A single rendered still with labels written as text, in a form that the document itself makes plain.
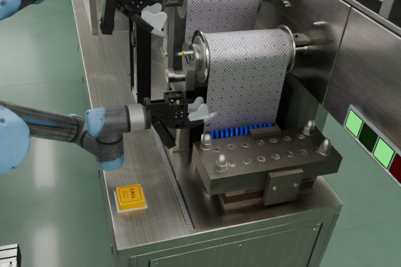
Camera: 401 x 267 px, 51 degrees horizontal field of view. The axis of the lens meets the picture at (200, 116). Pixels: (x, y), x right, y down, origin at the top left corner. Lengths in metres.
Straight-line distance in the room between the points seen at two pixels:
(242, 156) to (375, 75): 0.41
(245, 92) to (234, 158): 0.20
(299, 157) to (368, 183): 1.68
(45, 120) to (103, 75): 0.68
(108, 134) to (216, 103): 0.32
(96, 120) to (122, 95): 0.55
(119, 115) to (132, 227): 0.30
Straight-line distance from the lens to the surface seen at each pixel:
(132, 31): 1.53
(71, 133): 1.23
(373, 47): 1.08
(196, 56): 1.15
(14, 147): 0.90
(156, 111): 1.15
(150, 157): 1.36
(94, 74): 1.81
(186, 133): 1.35
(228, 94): 1.21
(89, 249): 2.28
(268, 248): 1.34
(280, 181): 1.19
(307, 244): 1.41
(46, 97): 3.40
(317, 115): 1.62
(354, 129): 1.15
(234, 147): 1.22
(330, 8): 1.21
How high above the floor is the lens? 1.79
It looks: 35 degrees down
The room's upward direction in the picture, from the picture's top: 5 degrees clockwise
